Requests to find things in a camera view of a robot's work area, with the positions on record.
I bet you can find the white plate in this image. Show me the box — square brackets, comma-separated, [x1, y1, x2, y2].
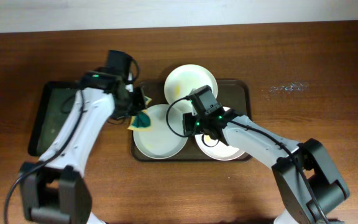
[194, 106, 247, 162]
[164, 64, 218, 105]

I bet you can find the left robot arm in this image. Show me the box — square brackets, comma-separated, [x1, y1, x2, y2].
[16, 71, 145, 223]

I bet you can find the pale grey plate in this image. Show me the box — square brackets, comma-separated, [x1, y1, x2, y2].
[133, 104, 188, 159]

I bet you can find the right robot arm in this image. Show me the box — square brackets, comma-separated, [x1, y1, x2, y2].
[183, 109, 350, 223]

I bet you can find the large brown serving tray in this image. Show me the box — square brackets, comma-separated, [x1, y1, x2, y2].
[139, 79, 252, 162]

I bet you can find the green and yellow sponge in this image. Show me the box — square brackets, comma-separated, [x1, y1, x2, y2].
[128, 95, 151, 131]

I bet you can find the small black water tray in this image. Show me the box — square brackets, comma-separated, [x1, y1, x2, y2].
[27, 81, 77, 157]

